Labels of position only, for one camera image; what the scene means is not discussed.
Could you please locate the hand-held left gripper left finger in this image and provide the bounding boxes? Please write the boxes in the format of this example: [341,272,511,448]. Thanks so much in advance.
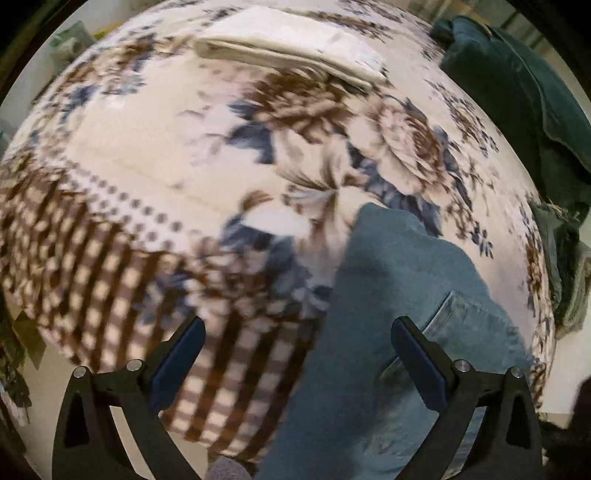
[52,315,207,480]

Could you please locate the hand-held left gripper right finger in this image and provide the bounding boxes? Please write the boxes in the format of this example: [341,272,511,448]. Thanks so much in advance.
[390,316,544,480]

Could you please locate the blue denim pants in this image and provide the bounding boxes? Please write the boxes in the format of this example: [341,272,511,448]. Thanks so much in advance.
[265,203,542,480]

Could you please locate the white folded pants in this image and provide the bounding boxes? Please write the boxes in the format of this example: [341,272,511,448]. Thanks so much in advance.
[191,6,389,92]

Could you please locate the grey fleece cloth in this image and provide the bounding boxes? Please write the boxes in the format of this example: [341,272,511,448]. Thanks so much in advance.
[551,240,591,341]

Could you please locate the floral checked bed blanket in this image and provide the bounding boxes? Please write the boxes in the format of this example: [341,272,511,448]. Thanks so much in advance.
[0,0,557,463]

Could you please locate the dark green plush blanket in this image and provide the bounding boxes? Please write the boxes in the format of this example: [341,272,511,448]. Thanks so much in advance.
[431,15,591,241]

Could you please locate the green and white box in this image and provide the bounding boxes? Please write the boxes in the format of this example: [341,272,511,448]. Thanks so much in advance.
[49,21,96,64]

